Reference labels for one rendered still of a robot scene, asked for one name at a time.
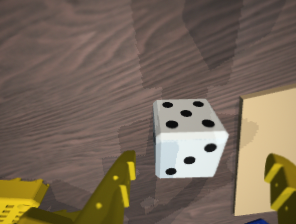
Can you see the tan mat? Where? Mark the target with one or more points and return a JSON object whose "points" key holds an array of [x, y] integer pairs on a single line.
{"points": [[266, 124]]}

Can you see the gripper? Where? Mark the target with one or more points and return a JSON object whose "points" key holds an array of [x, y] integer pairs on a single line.
{"points": [[106, 205]]}

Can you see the blue die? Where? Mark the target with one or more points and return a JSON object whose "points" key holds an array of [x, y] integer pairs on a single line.
{"points": [[258, 221]]}

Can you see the white die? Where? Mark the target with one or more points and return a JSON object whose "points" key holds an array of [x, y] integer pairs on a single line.
{"points": [[188, 138]]}

